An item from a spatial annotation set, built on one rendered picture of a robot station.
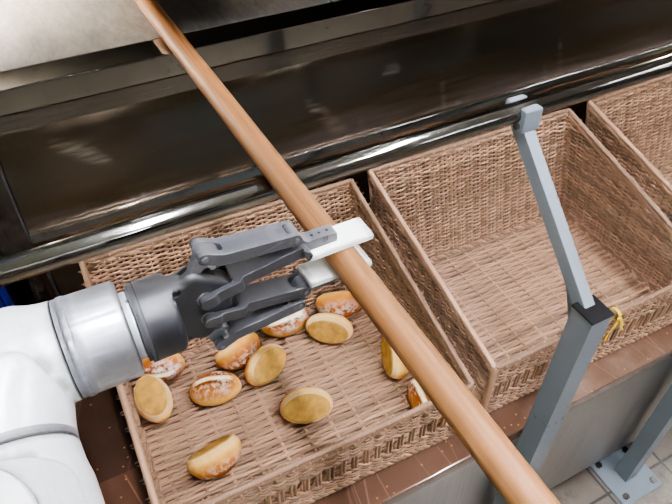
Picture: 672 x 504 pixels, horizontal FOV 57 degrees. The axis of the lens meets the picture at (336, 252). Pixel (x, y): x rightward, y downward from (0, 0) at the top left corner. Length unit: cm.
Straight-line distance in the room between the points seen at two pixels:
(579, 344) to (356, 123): 58
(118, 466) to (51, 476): 75
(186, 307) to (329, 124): 71
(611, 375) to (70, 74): 113
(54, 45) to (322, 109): 46
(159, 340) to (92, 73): 57
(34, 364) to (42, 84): 58
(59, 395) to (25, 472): 8
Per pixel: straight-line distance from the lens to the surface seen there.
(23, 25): 122
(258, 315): 62
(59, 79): 103
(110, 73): 104
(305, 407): 117
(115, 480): 123
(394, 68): 126
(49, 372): 54
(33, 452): 51
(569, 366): 103
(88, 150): 111
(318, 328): 128
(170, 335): 55
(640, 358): 144
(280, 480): 102
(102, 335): 54
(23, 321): 56
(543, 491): 48
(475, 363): 118
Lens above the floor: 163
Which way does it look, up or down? 44 degrees down
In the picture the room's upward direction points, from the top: straight up
